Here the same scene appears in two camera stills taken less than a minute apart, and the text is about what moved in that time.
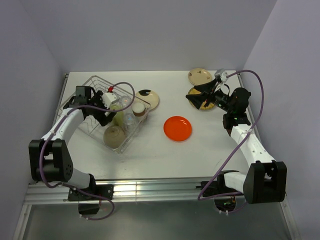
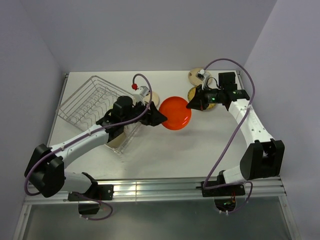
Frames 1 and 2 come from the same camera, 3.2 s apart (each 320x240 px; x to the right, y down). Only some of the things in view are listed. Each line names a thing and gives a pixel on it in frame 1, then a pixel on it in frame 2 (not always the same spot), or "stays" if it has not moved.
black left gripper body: (100, 115) to (148, 119)
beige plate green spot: (148, 97) stays
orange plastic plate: (177, 128) to (174, 108)
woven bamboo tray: (194, 91) stays
